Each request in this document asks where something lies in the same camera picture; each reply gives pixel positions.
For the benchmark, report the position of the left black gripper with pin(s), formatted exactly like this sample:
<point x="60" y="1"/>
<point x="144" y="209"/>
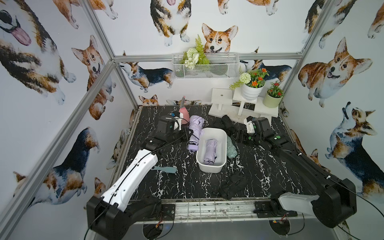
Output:
<point x="173" y="119"/>

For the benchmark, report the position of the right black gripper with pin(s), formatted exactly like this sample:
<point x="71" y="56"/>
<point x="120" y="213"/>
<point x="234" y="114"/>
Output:
<point x="242" y="137"/>

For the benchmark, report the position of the light purple umbrella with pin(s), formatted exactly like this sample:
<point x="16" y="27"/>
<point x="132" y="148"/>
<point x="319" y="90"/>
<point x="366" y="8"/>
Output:
<point x="195" y="128"/>

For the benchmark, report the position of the mint green umbrella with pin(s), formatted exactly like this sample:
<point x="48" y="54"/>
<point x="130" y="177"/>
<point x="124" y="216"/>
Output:
<point x="231" y="149"/>

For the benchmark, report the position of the black umbrella back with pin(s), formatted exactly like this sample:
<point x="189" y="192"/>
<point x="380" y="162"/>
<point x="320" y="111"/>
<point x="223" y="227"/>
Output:
<point x="226" y="124"/>

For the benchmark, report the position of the black umbrella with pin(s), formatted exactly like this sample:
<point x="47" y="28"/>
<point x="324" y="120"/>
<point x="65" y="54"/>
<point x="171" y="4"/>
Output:
<point x="236" y="183"/>
<point x="226" y="124"/>

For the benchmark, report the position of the lilac umbrella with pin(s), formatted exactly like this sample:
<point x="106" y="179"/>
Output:
<point x="210" y="154"/>

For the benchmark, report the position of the white plastic storage box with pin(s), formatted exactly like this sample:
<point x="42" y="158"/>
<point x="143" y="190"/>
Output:
<point x="221" y="152"/>

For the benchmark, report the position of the black umbrella front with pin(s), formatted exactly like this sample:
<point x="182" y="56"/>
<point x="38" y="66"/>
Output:
<point x="236" y="183"/>

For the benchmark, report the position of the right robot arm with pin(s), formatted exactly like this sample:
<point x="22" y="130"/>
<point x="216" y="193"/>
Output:
<point x="334" y="200"/>

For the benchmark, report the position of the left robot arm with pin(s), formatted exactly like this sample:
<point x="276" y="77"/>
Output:
<point x="112" y="214"/>

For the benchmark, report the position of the green pot red flowers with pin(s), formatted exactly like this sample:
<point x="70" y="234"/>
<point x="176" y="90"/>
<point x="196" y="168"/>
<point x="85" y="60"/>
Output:
<point x="273" y="96"/>

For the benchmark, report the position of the white wooden plant stand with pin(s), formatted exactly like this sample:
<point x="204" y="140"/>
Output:
<point x="232" y="104"/>

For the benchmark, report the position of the white pot flower plant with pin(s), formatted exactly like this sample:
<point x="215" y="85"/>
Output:
<point x="251" y="83"/>

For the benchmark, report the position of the fern and white flowers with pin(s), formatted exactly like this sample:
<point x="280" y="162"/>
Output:
<point x="195" y="56"/>

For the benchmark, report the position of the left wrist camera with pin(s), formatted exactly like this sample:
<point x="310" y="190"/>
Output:
<point x="178" y="123"/>

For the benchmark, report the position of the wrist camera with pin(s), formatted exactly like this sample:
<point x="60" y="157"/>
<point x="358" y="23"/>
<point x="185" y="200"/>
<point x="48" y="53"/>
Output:
<point x="249" y="125"/>
<point x="178" y="123"/>

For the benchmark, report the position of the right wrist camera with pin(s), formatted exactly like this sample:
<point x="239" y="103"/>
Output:
<point x="249" y="125"/>

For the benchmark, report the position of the teal handled brush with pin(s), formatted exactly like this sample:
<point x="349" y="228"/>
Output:
<point x="169" y="170"/>

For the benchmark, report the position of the white wire wall basket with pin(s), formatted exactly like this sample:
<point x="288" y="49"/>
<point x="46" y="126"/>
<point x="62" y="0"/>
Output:
<point x="221" y="66"/>

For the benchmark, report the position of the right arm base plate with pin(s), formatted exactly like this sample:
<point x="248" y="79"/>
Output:
<point x="271" y="209"/>

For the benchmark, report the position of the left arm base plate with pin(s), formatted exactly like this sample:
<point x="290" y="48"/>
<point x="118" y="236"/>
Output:
<point x="166" y="212"/>

